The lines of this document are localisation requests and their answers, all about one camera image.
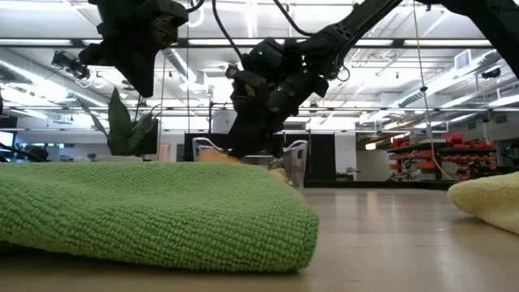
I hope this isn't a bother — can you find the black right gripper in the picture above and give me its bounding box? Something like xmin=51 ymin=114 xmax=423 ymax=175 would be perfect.
xmin=225 ymin=38 xmax=329 ymax=157

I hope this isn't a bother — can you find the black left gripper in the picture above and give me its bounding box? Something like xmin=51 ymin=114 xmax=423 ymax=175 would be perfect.
xmin=79 ymin=0 xmax=190 ymax=98

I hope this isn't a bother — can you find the orange microfiber towel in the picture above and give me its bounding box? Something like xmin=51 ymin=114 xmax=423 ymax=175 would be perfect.
xmin=198 ymin=148 xmax=290 ymax=184

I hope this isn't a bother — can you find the dark green microfiber towel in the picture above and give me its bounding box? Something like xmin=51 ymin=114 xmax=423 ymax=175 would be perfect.
xmin=0 ymin=161 xmax=320 ymax=273

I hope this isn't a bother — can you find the yellow microfiber towel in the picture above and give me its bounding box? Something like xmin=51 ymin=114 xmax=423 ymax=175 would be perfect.
xmin=446 ymin=171 xmax=519 ymax=236

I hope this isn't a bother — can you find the white box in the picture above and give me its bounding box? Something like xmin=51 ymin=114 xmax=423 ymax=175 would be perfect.
xmin=212 ymin=109 xmax=234 ymax=134

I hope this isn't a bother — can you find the clear plastic bin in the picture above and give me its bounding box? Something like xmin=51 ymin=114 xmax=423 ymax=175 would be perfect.
xmin=192 ymin=136 xmax=309 ymax=190

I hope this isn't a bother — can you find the artificial plant in white pot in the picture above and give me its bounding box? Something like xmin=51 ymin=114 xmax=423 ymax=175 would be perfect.
xmin=79 ymin=87 xmax=160 ymax=164

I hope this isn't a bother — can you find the person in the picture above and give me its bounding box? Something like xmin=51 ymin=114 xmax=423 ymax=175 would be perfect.
xmin=26 ymin=145 xmax=50 ymax=163

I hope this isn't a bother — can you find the shelving with orange bins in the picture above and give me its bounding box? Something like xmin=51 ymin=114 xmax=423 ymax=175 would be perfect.
xmin=387 ymin=130 xmax=499 ymax=183

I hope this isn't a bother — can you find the tan hanging cord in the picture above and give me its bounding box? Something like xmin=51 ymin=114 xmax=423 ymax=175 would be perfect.
xmin=156 ymin=48 xmax=168 ymax=160

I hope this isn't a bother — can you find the black ceiling camera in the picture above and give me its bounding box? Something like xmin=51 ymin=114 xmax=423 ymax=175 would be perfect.
xmin=51 ymin=49 xmax=91 ymax=81

